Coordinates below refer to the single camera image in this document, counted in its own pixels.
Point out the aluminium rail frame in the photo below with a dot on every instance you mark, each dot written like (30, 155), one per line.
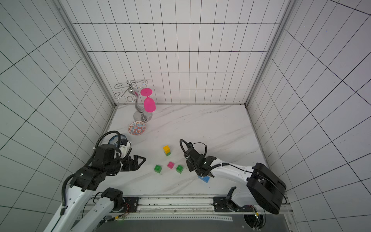
(181, 207)

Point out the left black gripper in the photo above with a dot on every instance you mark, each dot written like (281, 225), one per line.
(129, 161)

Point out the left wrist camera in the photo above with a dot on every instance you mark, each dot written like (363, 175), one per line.
(123, 148)

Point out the blue long lego brick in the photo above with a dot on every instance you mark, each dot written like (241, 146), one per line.
(205, 179)

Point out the blue patterned small plate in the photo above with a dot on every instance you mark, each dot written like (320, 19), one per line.
(114, 139)

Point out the yellow lego cube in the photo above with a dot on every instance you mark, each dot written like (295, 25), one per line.
(167, 150)

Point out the pink plastic wine glass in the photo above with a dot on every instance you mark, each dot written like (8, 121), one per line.
(149, 103)

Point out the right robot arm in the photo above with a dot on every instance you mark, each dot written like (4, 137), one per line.
(264, 187)

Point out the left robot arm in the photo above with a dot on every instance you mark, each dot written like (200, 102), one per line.
(80, 211)

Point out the pink lego cube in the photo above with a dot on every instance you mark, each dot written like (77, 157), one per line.
(171, 165)

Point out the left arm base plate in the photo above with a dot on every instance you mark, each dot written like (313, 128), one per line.
(127, 205)

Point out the silver glass hanger stand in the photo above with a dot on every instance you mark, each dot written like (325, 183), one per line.
(132, 87)

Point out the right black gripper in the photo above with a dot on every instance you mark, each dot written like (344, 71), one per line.
(190, 155)

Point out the red patterned small bowl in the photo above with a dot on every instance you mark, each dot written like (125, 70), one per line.
(137, 128)

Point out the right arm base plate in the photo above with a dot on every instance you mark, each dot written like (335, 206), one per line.
(222, 205)

